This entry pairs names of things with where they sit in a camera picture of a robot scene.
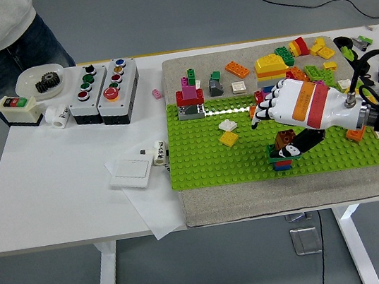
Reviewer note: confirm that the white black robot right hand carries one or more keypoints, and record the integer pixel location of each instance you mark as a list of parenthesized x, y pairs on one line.
[(312, 102)]

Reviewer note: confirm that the brown square brick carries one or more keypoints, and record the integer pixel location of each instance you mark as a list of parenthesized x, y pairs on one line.
[(284, 137), (279, 147)]

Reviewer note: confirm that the orange long brick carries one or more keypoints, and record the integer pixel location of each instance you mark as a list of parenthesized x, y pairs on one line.
[(300, 73), (252, 113), (354, 135), (237, 69)]

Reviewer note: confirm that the dark green long brick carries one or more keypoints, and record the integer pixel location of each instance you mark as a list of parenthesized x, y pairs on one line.
[(285, 160)]

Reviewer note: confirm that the red chunky brick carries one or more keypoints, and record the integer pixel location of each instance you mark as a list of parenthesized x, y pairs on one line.
[(290, 74)]

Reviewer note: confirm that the small yellow brick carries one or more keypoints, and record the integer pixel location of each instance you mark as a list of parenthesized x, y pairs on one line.
[(330, 66)]

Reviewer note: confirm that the yellow flat square brick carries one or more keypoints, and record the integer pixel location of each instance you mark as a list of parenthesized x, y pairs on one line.
[(326, 53), (369, 100), (228, 138)]

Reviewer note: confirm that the dark green chunky brick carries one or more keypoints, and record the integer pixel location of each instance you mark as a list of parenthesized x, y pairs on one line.
[(284, 55)]

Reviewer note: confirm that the burger-shaped multicolour brick tower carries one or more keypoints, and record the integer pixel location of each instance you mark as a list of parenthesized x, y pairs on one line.
[(269, 67)]

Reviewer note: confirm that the red yellow orange curved bricks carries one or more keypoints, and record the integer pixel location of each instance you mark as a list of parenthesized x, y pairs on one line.
[(299, 46)]

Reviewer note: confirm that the yellow brick pair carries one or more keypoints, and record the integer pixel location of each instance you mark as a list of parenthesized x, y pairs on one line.
[(317, 44)]

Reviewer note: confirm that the red and blue brick stack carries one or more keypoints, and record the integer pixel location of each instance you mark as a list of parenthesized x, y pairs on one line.
[(282, 166)]

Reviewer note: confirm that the grey slope brick green top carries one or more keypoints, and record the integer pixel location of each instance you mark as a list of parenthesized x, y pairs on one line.
[(216, 88)]

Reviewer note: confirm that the green studded baseplate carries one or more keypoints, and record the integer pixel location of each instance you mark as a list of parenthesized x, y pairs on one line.
[(206, 161)]

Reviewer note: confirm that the red pink grey brick tower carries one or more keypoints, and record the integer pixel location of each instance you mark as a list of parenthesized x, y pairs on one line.
[(189, 96)]

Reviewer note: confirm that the small pink brick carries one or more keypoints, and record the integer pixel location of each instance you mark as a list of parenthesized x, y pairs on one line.
[(157, 94)]

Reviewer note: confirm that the lime green flat plate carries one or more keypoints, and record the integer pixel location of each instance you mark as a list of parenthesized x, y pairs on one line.
[(311, 72), (327, 76)]

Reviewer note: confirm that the lime green plastic piece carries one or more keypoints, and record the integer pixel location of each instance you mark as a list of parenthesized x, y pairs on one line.
[(346, 52)]

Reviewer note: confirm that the black tape roll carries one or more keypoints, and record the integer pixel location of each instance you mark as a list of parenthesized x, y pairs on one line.
[(337, 43)]

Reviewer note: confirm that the green and grey clip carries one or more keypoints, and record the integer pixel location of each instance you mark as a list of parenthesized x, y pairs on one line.
[(363, 40)]

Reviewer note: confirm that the small grey metal piece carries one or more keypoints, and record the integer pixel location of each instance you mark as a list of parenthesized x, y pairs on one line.
[(369, 28)]

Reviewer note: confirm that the grey-brown mat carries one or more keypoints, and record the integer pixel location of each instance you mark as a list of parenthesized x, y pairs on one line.
[(254, 196)]

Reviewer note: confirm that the silver floor socket lid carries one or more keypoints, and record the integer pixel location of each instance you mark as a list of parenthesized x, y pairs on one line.
[(306, 240), (298, 216)]

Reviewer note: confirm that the white labelled tube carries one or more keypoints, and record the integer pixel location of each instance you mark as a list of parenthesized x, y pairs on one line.
[(159, 153)]

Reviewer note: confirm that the small grey chip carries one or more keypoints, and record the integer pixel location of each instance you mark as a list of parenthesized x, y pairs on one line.
[(143, 152)]

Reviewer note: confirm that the grey emergency-stop control box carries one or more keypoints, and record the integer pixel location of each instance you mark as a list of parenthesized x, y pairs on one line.
[(123, 102)]

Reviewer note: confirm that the white paper sheet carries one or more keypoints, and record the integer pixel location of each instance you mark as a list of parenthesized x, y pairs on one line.
[(157, 211)]

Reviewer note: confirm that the grey four-button control box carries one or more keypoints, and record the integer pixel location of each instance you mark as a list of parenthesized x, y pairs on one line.
[(79, 110)]

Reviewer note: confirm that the white pipe tee fitting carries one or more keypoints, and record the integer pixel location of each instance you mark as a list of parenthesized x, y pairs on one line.
[(53, 116)]

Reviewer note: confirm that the black metal gear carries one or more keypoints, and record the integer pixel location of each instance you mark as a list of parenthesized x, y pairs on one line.
[(48, 82)]

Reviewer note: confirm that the white plastic bowl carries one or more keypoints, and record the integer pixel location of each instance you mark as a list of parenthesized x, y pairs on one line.
[(27, 84)]

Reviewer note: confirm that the white wall switch plate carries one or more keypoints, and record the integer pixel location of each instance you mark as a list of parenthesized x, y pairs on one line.
[(131, 173)]

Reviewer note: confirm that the cream red-green switch box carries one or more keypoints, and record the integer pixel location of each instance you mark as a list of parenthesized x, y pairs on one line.
[(21, 115)]

